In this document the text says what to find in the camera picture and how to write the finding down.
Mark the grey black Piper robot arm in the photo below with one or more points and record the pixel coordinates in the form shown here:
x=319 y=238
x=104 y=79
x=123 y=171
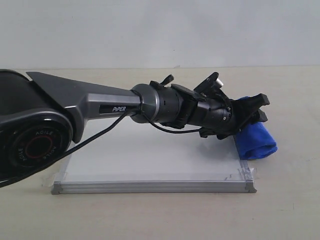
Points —
x=43 y=116

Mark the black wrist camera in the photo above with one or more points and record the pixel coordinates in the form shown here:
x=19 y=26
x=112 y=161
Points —
x=210 y=86

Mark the blue cloth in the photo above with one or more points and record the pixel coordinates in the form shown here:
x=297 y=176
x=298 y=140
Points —
x=255 y=142

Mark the white whiteboard with grey frame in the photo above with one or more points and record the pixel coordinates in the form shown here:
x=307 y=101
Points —
x=138 y=158

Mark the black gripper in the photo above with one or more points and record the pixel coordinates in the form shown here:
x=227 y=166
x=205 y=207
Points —
x=220 y=119

